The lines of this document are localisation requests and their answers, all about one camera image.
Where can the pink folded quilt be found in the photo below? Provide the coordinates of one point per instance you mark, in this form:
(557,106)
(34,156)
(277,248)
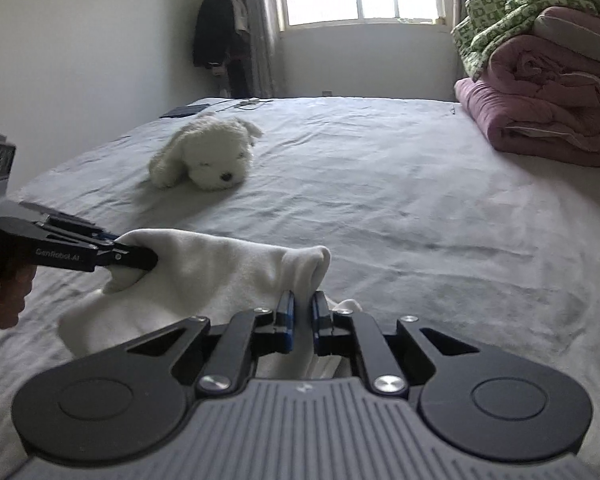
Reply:
(545,100)

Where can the dark hanging jacket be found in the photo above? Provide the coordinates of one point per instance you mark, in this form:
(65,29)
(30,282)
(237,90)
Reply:
(215,30)

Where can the dark tablet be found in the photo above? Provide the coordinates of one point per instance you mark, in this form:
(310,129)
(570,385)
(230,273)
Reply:
(185,111)

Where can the bed with grey sheet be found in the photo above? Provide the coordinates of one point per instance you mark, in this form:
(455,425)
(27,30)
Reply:
(405,210)

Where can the person's left hand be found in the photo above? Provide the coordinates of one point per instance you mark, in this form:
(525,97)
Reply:
(5,295)

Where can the green patterned blanket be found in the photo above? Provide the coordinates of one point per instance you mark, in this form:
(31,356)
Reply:
(500,20)

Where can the white plush dog toy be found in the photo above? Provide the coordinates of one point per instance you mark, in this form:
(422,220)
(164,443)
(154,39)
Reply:
(205,155)

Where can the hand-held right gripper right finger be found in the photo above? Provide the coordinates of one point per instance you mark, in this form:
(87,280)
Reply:
(321,321)

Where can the white printed sweatshirt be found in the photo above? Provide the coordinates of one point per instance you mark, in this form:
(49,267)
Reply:
(205,275)

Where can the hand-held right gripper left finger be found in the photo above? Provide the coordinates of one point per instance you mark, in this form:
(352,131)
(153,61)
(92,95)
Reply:
(285,319)

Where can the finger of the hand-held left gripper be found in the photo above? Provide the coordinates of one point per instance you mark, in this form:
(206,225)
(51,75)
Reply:
(130,259)
(80,227)

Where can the pale hanging garment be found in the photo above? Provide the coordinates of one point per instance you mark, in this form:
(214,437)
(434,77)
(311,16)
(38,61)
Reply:
(239,10)

